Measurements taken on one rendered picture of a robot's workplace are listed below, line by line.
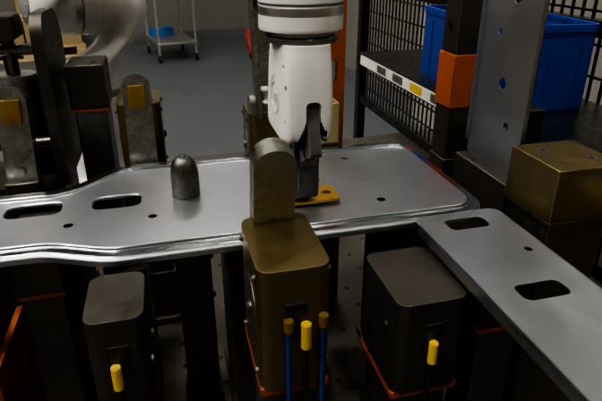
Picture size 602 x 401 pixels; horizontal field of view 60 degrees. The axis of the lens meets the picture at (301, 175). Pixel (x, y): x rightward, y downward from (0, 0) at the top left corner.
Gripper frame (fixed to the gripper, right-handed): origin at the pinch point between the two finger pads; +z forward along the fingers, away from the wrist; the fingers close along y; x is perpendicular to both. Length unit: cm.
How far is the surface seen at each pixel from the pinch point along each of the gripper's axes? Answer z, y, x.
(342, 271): 33.3, -27.1, 15.1
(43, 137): 0.8, -23.2, -30.7
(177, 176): 0.2, -3.5, -13.3
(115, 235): 3.0, 3.2, -20.0
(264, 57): -9.3, -19.8, -0.1
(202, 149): 105, -287, 4
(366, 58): 1, -64, 32
